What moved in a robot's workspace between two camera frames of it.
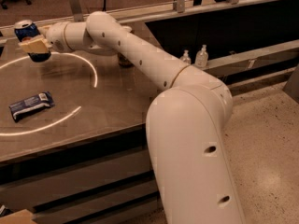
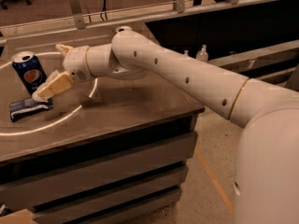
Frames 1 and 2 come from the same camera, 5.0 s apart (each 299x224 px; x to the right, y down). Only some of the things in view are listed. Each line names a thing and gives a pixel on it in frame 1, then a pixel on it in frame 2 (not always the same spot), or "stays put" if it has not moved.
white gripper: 55,36 -> 76,63
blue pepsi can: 27,29 -> 29,71
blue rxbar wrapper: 26,106 stays put
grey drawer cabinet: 95,179 stays put
